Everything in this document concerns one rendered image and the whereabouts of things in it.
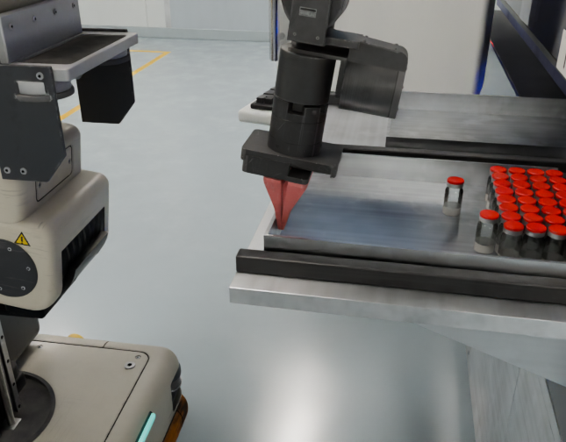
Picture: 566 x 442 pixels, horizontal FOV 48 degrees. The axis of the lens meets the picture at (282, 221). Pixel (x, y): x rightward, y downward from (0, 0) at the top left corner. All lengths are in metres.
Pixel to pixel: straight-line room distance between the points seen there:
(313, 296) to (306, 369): 1.28
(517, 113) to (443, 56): 0.35
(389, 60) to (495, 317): 0.26
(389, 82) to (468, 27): 0.90
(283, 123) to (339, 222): 0.18
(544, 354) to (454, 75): 0.89
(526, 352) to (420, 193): 0.24
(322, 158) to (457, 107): 0.59
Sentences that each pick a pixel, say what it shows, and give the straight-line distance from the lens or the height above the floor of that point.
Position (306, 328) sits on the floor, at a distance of 2.06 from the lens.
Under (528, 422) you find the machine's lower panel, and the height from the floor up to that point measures 0.49.
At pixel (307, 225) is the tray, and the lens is 0.76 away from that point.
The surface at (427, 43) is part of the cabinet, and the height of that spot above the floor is 0.94.
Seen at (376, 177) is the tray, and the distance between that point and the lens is 0.90.
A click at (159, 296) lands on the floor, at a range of 2.25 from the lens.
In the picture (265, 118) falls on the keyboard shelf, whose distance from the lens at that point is 1.43.
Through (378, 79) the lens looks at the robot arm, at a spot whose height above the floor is 1.08.
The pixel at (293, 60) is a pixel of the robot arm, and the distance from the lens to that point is 0.63.
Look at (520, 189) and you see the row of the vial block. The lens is 0.79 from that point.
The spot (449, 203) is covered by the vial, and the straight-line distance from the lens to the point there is 0.80.
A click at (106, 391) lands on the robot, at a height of 0.28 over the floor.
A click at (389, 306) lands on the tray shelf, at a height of 0.88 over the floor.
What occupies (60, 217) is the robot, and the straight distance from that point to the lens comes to 1.03.
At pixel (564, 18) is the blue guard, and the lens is 1.14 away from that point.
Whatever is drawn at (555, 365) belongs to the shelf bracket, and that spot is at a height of 0.76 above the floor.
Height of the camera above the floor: 1.23
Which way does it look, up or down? 27 degrees down
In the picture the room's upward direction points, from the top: straight up
